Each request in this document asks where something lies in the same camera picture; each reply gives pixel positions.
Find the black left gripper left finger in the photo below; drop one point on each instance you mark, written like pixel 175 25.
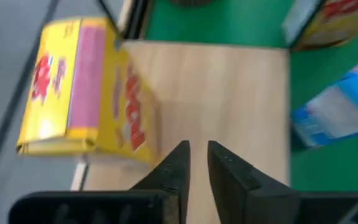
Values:
pixel 183 174

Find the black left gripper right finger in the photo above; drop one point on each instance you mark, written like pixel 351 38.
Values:
pixel 244 193

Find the blue Rice Krispies cereal box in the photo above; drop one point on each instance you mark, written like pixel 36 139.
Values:
pixel 337 109

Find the yellow Corn Pops cereal box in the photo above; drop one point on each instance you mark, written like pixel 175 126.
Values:
pixel 337 25
pixel 57 93

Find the green table mat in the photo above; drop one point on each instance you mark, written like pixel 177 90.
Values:
pixel 228 21

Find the black metal table frame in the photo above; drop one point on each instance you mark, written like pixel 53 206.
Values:
pixel 137 18

